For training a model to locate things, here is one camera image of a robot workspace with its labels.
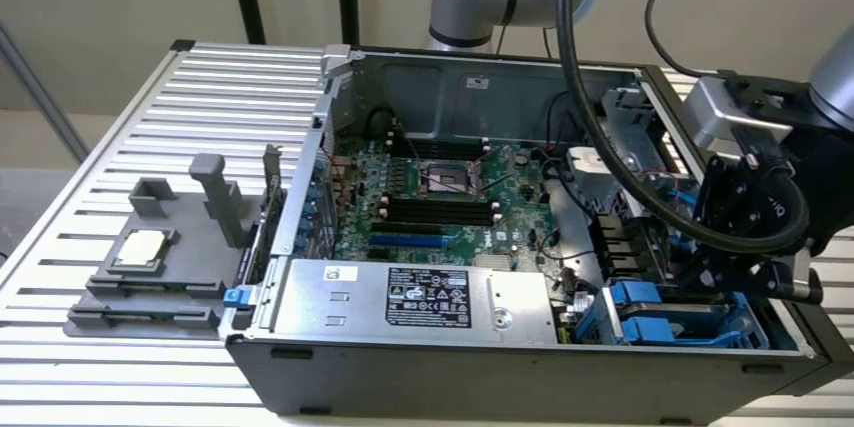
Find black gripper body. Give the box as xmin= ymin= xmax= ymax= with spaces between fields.
xmin=717 ymin=72 xmax=844 ymax=304

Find blue disk bay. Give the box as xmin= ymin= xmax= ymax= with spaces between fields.
xmin=574 ymin=279 xmax=769 ymax=351

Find black RAM slot bank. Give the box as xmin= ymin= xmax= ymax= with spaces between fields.
xmin=385 ymin=134 xmax=493 ymax=160
xmin=377 ymin=195 xmax=503 ymax=227

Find blue expansion slot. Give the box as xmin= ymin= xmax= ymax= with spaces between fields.
xmin=369 ymin=233 xmax=447 ymax=250

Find metal drive cage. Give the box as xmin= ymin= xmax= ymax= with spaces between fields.
xmin=595 ymin=86 xmax=673 ymax=191

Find small silver heat sink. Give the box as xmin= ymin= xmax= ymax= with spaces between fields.
xmin=471 ymin=252 xmax=523 ymax=272

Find black open PC case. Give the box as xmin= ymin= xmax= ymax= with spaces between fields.
xmin=223 ymin=44 xmax=836 ymax=417

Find green motherboard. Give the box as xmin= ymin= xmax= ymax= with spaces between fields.
xmin=324 ymin=139 xmax=570 ymax=281

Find CPU socket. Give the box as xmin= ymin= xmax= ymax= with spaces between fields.
xmin=414 ymin=157 xmax=487 ymax=197

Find silver power supply unit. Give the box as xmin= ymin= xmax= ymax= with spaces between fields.
xmin=266 ymin=257 xmax=561 ymax=347

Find silver case corner latch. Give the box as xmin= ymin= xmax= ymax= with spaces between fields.
xmin=320 ymin=44 xmax=355 ymax=80

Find grey parts rack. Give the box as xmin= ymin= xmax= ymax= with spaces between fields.
xmin=62 ymin=153 xmax=270 ymax=339

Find silver CPU chip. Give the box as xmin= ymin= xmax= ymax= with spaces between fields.
xmin=114 ymin=228 xmax=178 ymax=269

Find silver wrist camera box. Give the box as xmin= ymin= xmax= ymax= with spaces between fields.
xmin=679 ymin=76 xmax=797 ymax=154

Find thick black cable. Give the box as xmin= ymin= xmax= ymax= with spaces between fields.
xmin=550 ymin=0 xmax=813 ymax=254

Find thin black cable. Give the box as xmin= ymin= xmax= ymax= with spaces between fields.
xmin=643 ymin=0 xmax=726 ymax=79

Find grey metal frame bar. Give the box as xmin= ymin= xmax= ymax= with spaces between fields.
xmin=0 ymin=20 xmax=91 ymax=164

